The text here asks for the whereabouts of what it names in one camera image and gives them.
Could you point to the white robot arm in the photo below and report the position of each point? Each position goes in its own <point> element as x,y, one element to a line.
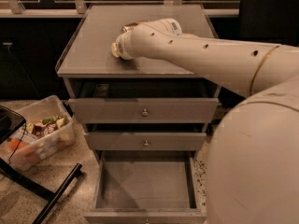
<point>253,159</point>

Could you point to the snack packages in bin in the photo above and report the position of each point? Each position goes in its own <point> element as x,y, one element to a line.
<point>30,132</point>

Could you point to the clear plastic storage bin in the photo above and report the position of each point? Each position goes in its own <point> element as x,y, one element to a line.
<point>24,158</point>

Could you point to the grey drawer cabinet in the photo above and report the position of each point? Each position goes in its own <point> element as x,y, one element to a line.
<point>88,56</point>

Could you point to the black office chair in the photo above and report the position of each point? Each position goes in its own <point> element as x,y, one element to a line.
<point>267,16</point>

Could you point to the grey bottom drawer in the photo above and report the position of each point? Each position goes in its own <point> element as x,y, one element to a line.
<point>146,187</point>

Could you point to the grey top drawer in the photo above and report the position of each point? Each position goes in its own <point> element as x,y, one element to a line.
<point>146,101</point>

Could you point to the grey drawer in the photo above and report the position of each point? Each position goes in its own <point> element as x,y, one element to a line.
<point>146,101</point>
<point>147,137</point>
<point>146,187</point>

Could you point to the grey middle drawer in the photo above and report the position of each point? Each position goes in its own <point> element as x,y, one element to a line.
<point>147,137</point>

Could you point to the dark item in top drawer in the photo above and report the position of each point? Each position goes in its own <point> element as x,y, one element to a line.
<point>101,91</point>

